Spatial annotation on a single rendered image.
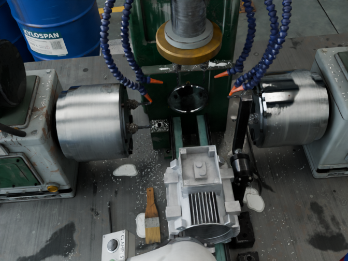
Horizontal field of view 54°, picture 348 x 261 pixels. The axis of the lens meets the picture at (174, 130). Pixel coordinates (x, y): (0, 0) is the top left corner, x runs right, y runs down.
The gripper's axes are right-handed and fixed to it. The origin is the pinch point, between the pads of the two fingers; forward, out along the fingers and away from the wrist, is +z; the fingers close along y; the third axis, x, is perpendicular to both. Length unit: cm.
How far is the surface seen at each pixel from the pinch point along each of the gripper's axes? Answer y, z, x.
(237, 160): -18.2, 18.3, -18.4
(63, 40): 69, 139, -112
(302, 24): -123, 208, -140
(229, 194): -13.5, 9.9, -9.0
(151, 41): 5, 27, -61
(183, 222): -0.6, 4.1, -3.4
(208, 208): -7.2, 5.0, -6.4
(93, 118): 23.1, 15.0, -33.7
